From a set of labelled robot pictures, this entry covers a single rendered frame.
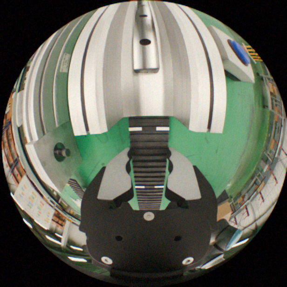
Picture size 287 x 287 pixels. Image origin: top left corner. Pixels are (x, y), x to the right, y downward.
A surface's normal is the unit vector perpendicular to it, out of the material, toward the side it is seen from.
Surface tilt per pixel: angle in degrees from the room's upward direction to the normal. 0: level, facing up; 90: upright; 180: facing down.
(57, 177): 90
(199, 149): 0
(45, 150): 90
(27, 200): 90
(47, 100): 90
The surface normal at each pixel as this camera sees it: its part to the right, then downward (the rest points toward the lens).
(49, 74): 1.00, -0.01
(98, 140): -0.03, 0.47
